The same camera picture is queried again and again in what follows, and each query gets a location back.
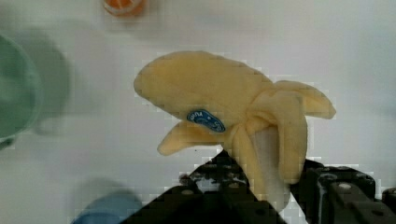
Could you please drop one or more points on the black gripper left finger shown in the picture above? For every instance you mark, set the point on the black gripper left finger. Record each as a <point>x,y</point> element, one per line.
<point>217,192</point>

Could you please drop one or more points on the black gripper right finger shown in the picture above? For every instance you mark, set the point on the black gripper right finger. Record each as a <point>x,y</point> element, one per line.
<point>341,195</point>

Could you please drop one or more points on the yellow plush banana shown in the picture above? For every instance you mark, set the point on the yellow plush banana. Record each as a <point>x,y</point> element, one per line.
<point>260,123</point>

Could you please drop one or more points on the green mug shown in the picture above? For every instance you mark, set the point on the green mug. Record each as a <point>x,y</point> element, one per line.
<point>35,84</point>

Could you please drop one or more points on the blue cup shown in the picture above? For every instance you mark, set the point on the blue cup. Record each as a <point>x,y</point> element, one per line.
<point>112,208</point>

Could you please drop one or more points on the orange slice toy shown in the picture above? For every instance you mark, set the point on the orange slice toy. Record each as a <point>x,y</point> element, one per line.
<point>121,8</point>

